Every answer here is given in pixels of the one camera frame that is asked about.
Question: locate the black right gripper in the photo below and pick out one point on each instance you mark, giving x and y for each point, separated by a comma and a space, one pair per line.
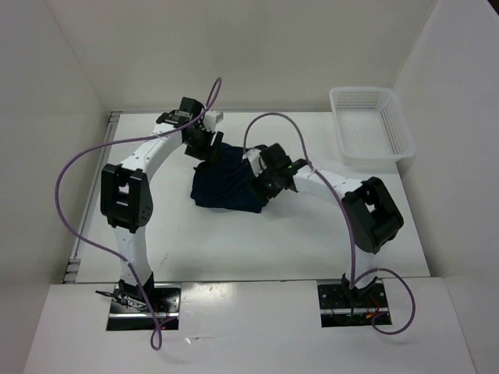
270, 192

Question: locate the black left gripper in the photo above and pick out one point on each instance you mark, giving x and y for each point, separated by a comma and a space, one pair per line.
203, 153

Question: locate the navy blue shorts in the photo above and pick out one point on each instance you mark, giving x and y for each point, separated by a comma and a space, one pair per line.
225, 183

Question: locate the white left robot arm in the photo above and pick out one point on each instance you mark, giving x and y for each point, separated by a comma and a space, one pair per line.
126, 199

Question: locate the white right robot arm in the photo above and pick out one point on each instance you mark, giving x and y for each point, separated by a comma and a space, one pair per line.
371, 215

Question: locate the white plastic basket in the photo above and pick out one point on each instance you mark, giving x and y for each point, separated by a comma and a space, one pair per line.
371, 129

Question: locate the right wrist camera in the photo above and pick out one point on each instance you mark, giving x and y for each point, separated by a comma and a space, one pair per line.
255, 160

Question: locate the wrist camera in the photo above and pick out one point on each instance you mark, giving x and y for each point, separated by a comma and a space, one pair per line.
211, 119
255, 160

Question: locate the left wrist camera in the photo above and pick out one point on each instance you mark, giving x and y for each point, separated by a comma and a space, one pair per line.
211, 119

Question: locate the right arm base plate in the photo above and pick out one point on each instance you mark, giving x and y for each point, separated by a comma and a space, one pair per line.
337, 310

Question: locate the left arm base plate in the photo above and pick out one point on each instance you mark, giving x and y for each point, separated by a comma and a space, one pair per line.
128, 314

